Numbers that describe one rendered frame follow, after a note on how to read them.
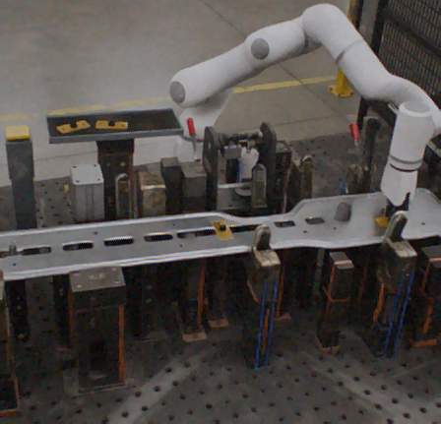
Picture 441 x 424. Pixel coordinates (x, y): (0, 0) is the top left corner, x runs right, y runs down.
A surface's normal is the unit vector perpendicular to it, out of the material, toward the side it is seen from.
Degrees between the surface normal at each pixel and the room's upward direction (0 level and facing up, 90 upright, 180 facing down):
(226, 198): 0
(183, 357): 0
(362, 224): 0
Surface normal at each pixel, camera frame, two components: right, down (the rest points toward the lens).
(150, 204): 0.27, 0.54
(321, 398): 0.07, -0.84
